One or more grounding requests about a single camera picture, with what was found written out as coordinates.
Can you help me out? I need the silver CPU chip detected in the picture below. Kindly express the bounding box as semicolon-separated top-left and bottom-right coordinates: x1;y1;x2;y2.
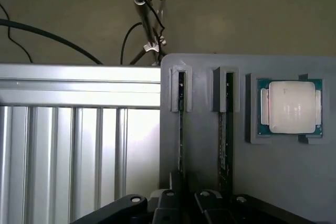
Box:
257;78;323;135

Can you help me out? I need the thick black cable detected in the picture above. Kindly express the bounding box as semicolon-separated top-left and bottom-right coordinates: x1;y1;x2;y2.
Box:
0;18;103;65

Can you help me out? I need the thin black cable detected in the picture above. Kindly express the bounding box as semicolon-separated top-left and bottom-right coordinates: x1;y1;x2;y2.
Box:
0;3;33;64
120;22;144;65

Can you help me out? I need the metal tripod stand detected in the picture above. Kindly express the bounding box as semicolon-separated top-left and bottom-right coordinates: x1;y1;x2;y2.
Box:
125;0;169;67

